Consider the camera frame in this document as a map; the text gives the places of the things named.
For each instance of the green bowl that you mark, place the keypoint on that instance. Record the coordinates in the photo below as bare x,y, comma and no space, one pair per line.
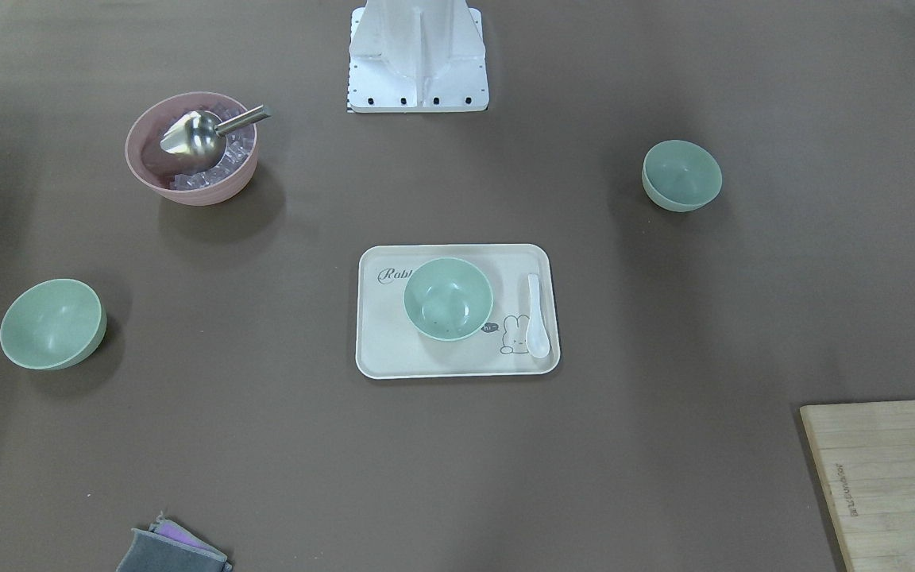
681,176
448,299
53,325

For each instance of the wooden cutting board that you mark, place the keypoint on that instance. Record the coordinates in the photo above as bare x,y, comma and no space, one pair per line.
865,461

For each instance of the grey folded cloth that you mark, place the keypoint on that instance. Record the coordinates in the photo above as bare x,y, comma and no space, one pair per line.
168,546

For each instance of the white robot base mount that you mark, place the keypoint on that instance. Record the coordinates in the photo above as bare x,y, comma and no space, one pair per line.
417,57

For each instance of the metal ice scoop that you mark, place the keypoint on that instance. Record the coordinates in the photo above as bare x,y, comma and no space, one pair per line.
196,142

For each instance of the white ceramic spoon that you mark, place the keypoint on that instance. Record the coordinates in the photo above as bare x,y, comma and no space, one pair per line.
537,341

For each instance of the ice cubes in bowl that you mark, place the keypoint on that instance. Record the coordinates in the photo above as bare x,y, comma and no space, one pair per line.
234,155

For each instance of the green bowl on tray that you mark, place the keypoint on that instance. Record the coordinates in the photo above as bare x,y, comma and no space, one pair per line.
448,299

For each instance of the cream rabbit tray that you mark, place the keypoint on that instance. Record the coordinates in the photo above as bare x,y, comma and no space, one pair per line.
389,346

